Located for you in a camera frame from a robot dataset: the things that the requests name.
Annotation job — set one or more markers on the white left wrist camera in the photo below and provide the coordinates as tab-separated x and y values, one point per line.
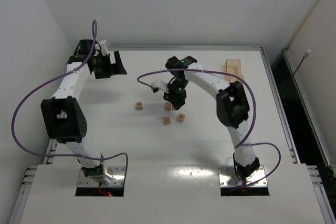
103	46

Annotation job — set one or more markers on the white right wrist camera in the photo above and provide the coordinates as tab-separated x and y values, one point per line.
159	85

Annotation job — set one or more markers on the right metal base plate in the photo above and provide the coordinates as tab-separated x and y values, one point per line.
228	178

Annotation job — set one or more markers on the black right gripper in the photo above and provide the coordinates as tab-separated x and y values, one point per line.
175	95

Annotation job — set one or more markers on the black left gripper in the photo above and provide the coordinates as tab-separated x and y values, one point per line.
111	64

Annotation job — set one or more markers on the metal base plate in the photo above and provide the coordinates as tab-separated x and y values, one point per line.
114	178
228	178

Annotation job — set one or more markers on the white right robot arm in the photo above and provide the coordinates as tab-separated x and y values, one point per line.
231	107

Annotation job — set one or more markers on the wood block with bars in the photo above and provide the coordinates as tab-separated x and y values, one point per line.
180	117

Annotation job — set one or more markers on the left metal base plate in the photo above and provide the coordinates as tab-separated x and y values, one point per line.
114	178

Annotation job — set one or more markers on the wood block letter H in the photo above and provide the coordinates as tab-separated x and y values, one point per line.
139	106

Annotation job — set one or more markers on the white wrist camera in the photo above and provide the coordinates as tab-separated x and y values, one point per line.
159	85
103	46

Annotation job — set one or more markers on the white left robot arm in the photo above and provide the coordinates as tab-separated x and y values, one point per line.
64	119

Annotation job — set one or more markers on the clear plastic block container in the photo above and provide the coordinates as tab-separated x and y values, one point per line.
233	66

